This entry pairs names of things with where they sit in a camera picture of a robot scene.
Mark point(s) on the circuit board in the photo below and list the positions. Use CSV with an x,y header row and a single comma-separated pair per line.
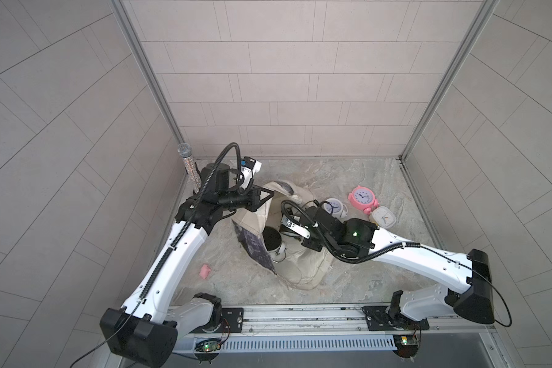
x,y
208,346
407,346

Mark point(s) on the left circuit board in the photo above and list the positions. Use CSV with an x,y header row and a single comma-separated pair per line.
x,y
208,346

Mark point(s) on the silver clock black back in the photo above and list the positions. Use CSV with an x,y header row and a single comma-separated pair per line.
x,y
274,244

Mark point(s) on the small pink eraser piece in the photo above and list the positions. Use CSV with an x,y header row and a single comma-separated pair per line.
x,y
204,272

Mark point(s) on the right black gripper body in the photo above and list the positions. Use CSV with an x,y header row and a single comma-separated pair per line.
x,y
315,239

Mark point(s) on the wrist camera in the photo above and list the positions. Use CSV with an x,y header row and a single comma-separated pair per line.
x,y
249,168
291,228

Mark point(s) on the right circuit board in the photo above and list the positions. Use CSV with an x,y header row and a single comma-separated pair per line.
x,y
407,346

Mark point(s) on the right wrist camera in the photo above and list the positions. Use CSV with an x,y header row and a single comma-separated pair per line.
x,y
291,228

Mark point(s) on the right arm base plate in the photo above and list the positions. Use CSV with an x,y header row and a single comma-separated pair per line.
x,y
379,319

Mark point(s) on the white twin-bell alarm clock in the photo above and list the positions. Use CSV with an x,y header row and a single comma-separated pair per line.
x,y
335,208

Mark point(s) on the small white alarm clock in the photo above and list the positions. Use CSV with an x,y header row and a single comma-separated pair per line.
x,y
383,217

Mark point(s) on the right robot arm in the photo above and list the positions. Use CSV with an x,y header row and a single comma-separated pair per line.
x,y
463,281

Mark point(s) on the beige canvas tote bag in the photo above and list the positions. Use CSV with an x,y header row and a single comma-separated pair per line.
x,y
302,268

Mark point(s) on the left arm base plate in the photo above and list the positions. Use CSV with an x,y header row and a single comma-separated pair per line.
x,y
231,319

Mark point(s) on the glitter microphone on stand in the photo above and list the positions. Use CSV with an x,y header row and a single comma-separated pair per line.
x,y
186,153

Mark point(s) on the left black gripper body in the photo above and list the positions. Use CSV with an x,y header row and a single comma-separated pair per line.
x,y
236,199

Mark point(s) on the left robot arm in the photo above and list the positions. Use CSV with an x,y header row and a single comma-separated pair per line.
x,y
142,329

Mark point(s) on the aluminium mounting rail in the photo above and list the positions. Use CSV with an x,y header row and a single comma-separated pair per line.
x,y
306,320

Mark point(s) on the pink alarm clock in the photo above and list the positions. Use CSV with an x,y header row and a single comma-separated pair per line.
x,y
363,199

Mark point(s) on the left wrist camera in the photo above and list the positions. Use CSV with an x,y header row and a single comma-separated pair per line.
x,y
249,168

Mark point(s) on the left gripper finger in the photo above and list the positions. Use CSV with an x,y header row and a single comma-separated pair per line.
x,y
267,189
265,203

